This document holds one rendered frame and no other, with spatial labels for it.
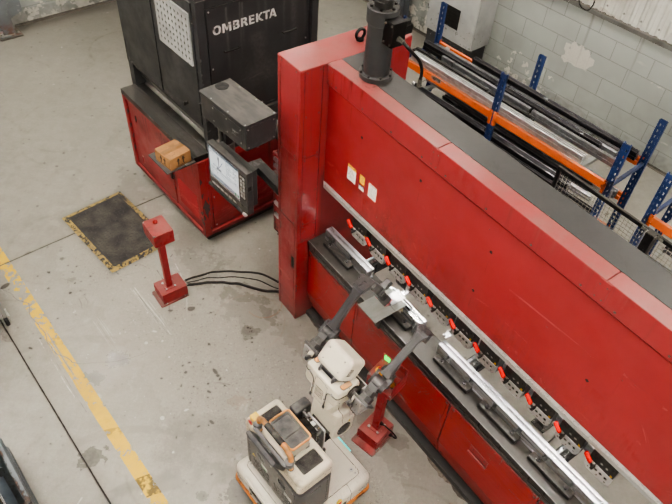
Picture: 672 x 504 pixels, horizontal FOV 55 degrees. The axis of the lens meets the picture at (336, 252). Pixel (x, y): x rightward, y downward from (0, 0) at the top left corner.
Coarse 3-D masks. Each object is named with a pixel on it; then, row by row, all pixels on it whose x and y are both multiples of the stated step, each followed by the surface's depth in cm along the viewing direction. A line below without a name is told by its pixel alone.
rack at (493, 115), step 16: (448, 48) 582; (416, 64) 559; (432, 80) 552; (464, 96) 531; (496, 96) 508; (480, 112) 525; (496, 112) 512; (512, 128) 506; (656, 128) 464; (544, 144) 489; (624, 144) 437; (656, 144) 470; (560, 160) 484; (592, 160) 479; (624, 160) 443; (640, 160) 485; (592, 176) 468; (608, 176) 458; (624, 176) 473; (640, 176) 493; (608, 192) 464; (624, 192) 508; (592, 208) 481; (608, 224) 533
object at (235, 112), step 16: (224, 80) 424; (208, 96) 410; (224, 96) 411; (240, 96) 412; (208, 112) 420; (224, 112) 403; (240, 112) 400; (256, 112) 401; (272, 112) 402; (224, 128) 412; (240, 128) 396; (256, 128) 398; (272, 128) 408; (240, 144) 406; (256, 144) 406
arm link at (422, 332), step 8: (416, 328) 354; (424, 328) 359; (416, 336) 354; (424, 336) 353; (408, 344) 354; (416, 344) 354; (400, 352) 354; (408, 352) 353; (392, 360) 354; (400, 360) 353; (384, 368) 354; (392, 368) 353; (384, 376) 352; (384, 384) 351
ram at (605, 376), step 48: (336, 96) 389; (336, 144) 412; (384, 144) 368; (336, 192) 437; (384, 192) 388; (432, 192) 349; (432, 240) 367; (480, 240) 332; (480, 288) 348; (528, 288) 317; (576, 288) 290; (480, 336) 366; (528, 336) 331; (576, 336) 303; (624, 336) 278; (528, 384) 347; (576, 384) 316; (624, 384) 290; (624, 432) 302
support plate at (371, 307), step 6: (366, 300) 425; (372, 300) 426; (360, 306) 422; (366, 306) 422; (372, 306) 422; (378, 306) 422; (390, 306) 423; (396, 306) 423; (402, 306) 424; (366, 312) 418; (372, 312) 419; (378, 312) 419; (384, 312) 419; (390, 312) 420; (372, 318) 415; (378, 318) 416
